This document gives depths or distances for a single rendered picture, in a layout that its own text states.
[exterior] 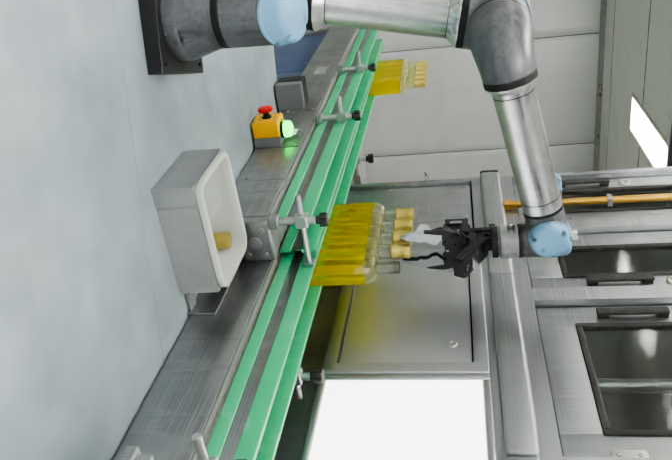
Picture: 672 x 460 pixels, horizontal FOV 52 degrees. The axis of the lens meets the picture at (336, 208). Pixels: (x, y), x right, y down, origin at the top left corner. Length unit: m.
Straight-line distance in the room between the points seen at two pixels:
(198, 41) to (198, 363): 0.57
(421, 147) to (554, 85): 1.56
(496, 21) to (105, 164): 0.69
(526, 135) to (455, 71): 6.26
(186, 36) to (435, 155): 6.69
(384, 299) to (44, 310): 0.88
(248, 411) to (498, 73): 0.70
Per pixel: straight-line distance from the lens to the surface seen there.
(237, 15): 1.24
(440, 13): 1.34
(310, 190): 1.57
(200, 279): 1.30
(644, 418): 1.42
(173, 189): 1.22
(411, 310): 1.58
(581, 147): 7.96
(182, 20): 1.27
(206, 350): 1.27
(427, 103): 7.63
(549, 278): 1.75
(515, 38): 1.23
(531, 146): 1.28
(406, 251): 1.53
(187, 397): 1.18
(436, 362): 1.43
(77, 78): 1.07
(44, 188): 0.97
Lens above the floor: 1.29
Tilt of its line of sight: 11 degrees down
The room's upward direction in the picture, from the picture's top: 87 degrees clockwise
